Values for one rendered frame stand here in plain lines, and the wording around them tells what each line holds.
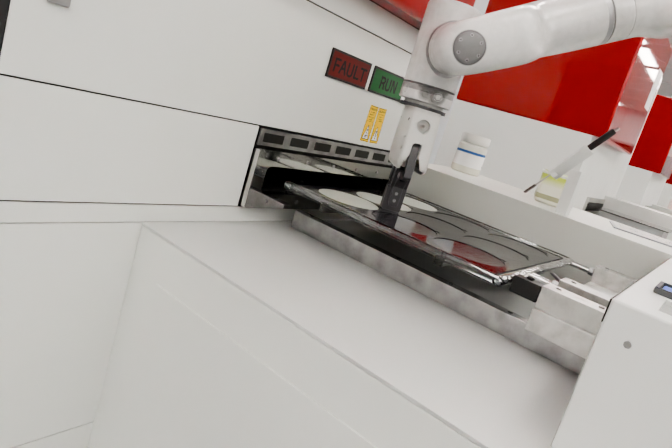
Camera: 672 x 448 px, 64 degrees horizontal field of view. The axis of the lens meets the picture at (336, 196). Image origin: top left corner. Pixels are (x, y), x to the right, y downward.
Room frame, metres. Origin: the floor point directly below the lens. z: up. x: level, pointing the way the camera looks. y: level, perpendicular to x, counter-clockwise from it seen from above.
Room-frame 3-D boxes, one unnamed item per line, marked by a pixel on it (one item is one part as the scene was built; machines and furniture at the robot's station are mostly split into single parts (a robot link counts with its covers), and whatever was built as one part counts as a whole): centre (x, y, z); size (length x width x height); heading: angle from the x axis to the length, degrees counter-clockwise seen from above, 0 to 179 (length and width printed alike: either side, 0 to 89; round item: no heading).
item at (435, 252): (0.74, -0.07, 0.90); 0.37 x 0.01 x 0.01; 55
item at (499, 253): (0.89, -0.17, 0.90); 0.34 x 0.34 x 0.01; 55
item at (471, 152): (1.34, -0.29, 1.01); 0.07 x 0.07 x 0.10
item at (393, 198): (0.86, -0.09, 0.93); 0.03 x 0.03 x 0.07; 6
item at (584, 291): (0.69, -0.36, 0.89); 0.08 x 0.03 x 0.03; 55
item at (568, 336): (0.75, -0.40, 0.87); 0.36 x 0.08 x 0.03; 145
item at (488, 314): (0.76, -0.15, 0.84); 0.50 x 0.02 x 0.03; 55
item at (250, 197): (1.00, 0.01, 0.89); 0.44 x 0.02 x 0.10; 145
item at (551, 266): (0.79, -0.32, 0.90); 0.38 x 0.01 x 0.01; 145
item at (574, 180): (1.03, -0.40, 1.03); 0.06 x 0.04 x 0.13; 55
